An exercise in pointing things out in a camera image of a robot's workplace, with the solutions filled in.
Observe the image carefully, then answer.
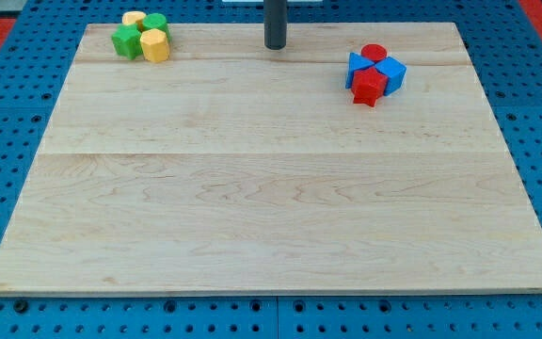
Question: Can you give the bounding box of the blue cube block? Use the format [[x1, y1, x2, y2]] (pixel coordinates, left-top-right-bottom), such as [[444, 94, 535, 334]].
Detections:
[[375, 56, 407, 96]]

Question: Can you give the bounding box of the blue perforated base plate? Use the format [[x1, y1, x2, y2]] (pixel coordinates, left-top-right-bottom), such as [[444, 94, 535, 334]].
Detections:
[[0, 0, 542, 338]]

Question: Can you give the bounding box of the yellow hexagonal block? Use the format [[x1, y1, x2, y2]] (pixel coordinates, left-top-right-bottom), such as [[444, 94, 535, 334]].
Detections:
[[140, 28, 170, 63]]

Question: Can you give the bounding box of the light wooden board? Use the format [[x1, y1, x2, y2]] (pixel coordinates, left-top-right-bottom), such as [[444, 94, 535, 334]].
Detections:
[[0, 23, 542, 298]]

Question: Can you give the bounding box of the yellow round block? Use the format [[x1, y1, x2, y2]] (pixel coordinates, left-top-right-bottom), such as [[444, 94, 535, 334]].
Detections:
[[121, 10, 147, 30]]

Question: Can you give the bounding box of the green round block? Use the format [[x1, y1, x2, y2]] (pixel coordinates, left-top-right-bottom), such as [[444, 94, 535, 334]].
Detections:
[[142, 13, 171, 41]]

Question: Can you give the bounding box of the red star block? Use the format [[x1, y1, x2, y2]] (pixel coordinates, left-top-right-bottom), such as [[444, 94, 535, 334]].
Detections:
[[351, 67, 388, 107]]

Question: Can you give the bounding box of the blue triangular block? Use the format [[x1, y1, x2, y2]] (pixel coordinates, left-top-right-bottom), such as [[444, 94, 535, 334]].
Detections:
[[345, 52, 375, 89]]

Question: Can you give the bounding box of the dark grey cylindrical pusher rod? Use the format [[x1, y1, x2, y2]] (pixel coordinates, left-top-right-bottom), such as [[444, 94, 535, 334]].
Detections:
[[263, 0, 287, 50]]

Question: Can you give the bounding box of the red round block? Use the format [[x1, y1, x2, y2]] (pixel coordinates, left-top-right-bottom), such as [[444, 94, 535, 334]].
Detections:
[[360, 43, 388, 63]]

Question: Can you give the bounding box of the green star block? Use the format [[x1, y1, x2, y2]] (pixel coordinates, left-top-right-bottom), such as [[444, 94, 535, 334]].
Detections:
[[111, 24, 143, 60]]

